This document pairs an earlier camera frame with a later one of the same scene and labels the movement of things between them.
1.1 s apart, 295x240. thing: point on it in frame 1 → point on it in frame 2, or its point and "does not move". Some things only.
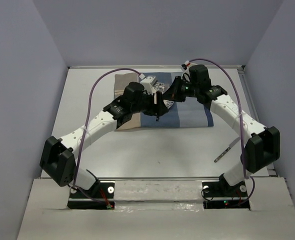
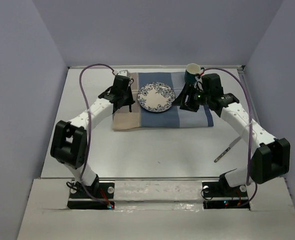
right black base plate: (220, 195) does not move
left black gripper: (159, 109) → (130, 101)
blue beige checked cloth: (181, 114) does not move
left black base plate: (101, 196) does not move
